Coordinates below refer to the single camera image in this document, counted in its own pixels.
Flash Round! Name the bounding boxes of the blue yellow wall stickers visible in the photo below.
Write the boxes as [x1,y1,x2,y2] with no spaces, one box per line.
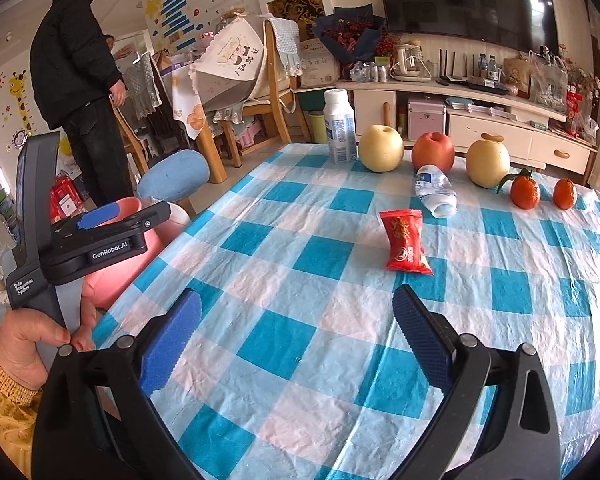
[145,0,206,41]

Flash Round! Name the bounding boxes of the blue white checkered tablecloth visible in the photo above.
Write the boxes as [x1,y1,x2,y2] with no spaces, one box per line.
[92,142,600,480]

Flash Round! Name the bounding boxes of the black flat television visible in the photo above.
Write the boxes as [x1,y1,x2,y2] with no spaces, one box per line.
[372,0,560,53]

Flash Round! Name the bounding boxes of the person's left hand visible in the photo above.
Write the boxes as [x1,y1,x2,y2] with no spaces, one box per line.
[0,282,98,387]

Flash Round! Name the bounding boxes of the printed white chair cover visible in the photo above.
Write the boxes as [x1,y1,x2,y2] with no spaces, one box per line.
[187,10,266,111]

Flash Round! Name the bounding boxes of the pale green bucket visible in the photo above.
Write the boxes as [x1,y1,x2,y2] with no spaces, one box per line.
[305,109,328,144]

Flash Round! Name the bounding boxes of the red snack packet gold print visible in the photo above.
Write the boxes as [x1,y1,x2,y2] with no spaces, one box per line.
[378,208,434,277]

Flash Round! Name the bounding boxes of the cream television cabinet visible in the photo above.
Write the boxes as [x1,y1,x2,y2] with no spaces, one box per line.
[335,77,598,186]

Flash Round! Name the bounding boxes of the silver pink storage case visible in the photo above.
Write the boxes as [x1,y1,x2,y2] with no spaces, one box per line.
[406,97,447,141]

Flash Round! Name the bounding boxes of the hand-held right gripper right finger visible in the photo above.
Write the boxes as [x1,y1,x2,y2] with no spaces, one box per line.
[392,284,563,480]

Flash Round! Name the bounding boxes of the giraffe wall sticker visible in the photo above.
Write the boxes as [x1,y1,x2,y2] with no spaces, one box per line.
[0,72,33,153]

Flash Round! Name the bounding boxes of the tangerine with green leaf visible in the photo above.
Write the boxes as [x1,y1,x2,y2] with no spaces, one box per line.
[496,167,541,210]

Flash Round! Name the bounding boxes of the pink plastic bin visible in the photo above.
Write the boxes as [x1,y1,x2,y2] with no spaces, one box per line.
[82,196,191,311]

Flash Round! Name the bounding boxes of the blue chair cushion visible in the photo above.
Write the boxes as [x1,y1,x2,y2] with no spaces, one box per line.
[136,150,211,203]

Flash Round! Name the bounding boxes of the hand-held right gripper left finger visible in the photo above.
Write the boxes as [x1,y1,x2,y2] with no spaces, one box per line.
[32,289,203,480]

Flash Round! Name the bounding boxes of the wooden chair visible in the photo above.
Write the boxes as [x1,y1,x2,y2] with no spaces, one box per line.
[200,17,301,183]

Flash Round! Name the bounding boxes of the clear plastic bag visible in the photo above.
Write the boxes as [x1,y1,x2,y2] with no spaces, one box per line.
[527,50,570,113]

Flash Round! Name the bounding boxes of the tan woven bag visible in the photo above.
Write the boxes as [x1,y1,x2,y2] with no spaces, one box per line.
[502,55,531,93]

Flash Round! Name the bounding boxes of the black router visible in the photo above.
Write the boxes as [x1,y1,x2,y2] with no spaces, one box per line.
[437,49,477,86]

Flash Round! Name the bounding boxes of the white electric kettle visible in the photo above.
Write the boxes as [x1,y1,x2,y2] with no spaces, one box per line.
[390,40,433,83]

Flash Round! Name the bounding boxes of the white blue-label milk bottle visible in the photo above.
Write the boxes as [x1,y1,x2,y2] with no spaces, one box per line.
[322,88,358,165]

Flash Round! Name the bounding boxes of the red gift box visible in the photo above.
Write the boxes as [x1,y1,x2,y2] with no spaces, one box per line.
[50,172,88,221]

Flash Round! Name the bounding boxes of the small orange tangerine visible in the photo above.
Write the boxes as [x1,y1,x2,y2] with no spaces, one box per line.
[552,178,578,210]

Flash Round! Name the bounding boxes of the crushed clear water bottle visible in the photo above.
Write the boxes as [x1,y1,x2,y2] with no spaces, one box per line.
[414,164,458,219]

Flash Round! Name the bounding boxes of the person's left forearm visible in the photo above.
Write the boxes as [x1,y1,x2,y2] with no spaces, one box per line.
[0,345,48,480]

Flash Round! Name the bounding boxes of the dark blue flower bouquet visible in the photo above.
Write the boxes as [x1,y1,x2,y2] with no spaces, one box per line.
[312,4,388,78]

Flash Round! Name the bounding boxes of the yellow pear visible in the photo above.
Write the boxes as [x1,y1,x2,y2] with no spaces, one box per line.
[466,139,511,189]
[358,124,406,173]

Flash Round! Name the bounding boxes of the red apple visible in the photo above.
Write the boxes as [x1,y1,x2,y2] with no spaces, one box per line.
[411,131,456,173]

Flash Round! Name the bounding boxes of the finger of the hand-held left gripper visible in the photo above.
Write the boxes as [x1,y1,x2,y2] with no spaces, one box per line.
[52,201,172,241]

